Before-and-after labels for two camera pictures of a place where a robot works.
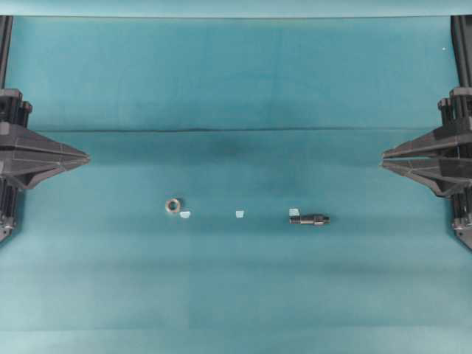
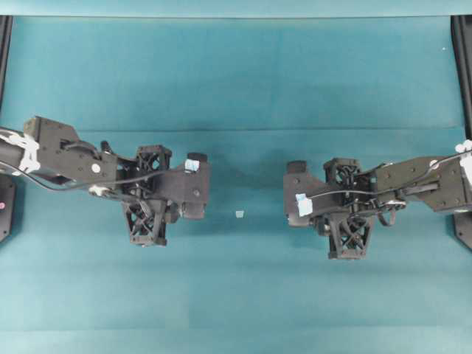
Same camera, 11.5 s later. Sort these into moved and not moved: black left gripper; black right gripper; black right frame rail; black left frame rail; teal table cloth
Moved: black left gripper; black right gripper
Not moved: black left frame rail; black right frame rail; teal table cloth
